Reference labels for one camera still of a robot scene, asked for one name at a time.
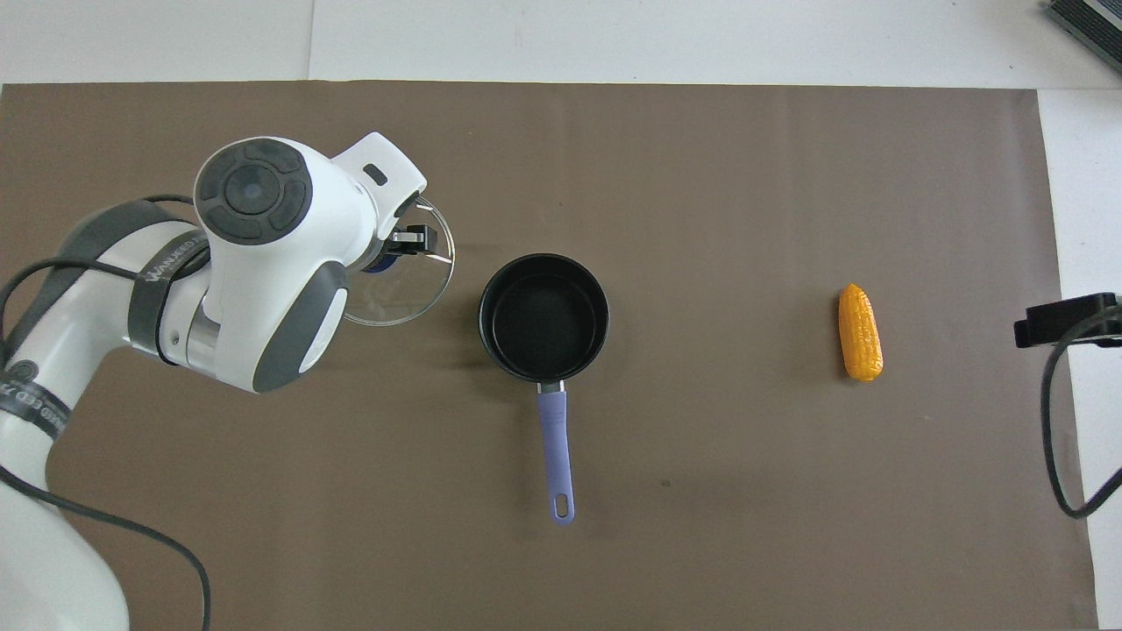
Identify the yellow corn cob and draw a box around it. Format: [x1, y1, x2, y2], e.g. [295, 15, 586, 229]
[837, 283, 884, 383]

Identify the dark ribbed device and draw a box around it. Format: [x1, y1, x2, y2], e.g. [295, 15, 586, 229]
[1043, 0, 1122, 75]

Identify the brown table mat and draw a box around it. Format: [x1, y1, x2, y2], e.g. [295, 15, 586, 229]
[0, 82, 1101, 631]

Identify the right arm black gripper cable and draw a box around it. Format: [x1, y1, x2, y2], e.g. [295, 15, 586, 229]
[1040, 302, 1122, 520]

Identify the arm black gripper cable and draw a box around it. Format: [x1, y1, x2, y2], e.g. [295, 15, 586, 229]
[0, 195, 213, 631]
[1040, 302, 1122, 520]

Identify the dark pot with purple handle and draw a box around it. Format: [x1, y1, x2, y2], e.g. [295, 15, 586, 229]
[478, 253, 611, 526]

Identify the left arm black gripper cable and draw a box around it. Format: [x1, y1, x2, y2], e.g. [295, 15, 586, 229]
[0, 195, 213, 631]

